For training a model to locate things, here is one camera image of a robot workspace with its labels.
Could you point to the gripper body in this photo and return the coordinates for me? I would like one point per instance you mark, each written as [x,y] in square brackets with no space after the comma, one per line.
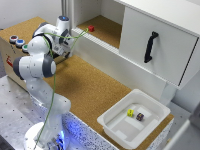
[62,50]

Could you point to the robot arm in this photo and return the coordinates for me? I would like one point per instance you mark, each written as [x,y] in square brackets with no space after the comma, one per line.
[33,65]

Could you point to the pink block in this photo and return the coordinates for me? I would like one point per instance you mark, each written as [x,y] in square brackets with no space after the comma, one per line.
[91,28]

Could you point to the green button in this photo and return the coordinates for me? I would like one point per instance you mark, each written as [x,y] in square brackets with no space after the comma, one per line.
[25,48]

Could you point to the blue button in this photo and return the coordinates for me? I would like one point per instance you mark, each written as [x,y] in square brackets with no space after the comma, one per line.
[20,42]

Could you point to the white cabinet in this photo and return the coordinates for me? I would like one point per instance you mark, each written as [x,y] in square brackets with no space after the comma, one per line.
[110,63]

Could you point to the red button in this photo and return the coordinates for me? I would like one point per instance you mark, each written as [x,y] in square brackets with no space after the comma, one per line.
[13,38]

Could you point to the yellow block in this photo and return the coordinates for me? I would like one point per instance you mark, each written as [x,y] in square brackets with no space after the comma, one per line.
[130,112]

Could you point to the white plastic box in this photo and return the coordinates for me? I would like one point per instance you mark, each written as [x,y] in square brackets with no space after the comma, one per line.
[123,128]

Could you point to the purple block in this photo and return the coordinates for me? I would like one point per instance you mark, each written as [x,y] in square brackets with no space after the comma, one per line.
[140,116]

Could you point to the white sliding door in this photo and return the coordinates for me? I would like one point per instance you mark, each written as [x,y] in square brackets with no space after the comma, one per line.
[166,56]

